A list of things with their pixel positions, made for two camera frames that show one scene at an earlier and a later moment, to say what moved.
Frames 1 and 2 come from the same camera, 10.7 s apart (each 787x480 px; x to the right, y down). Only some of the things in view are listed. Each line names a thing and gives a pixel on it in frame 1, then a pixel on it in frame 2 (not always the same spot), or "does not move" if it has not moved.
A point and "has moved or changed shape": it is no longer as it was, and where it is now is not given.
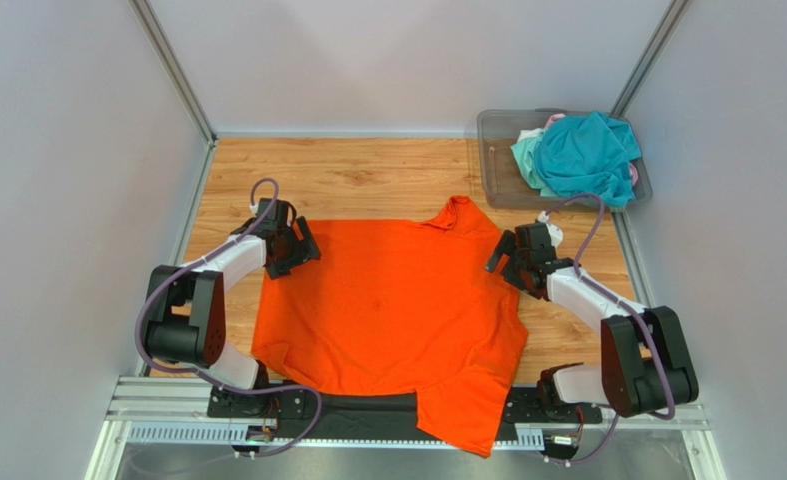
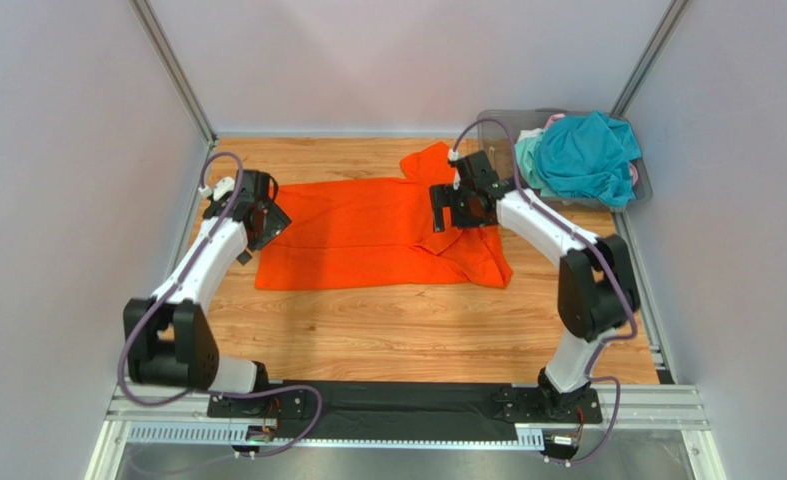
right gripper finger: (504, 245) to (441, 196)
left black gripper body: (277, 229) to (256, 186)
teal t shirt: (588, 154) does not move
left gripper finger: (285, 264) to (244, 257)
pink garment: (552, 118) does not move
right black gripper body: (513, 259) to (452, 206)
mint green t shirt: (525, 152) does not move
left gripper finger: (308, 238) to (264, 222)
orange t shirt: (401, 307) has moved or changed shape
